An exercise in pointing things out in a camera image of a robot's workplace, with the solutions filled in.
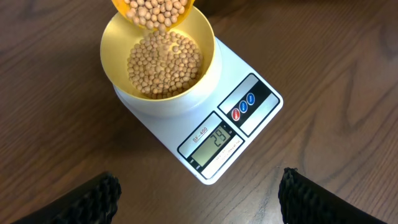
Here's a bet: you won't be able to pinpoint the white digital kitchen scale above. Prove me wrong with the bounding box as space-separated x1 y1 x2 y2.
116 40 284 185

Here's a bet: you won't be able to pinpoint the soybeans in bowl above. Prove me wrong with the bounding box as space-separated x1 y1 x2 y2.
127 31 203 100

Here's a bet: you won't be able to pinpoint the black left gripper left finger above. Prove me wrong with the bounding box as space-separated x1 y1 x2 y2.
14 172 122 224

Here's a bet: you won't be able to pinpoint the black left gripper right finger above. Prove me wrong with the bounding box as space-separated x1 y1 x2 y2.
278 167 383 224

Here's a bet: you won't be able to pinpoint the soybeans in scoop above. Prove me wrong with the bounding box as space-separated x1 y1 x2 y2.
123 0 189 31

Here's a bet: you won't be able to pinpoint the yellow measuring scoop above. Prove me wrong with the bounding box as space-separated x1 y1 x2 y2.
111 0 196 32

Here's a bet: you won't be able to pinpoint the pale yellow bowl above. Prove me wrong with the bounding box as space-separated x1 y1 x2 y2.
100 7 222 117

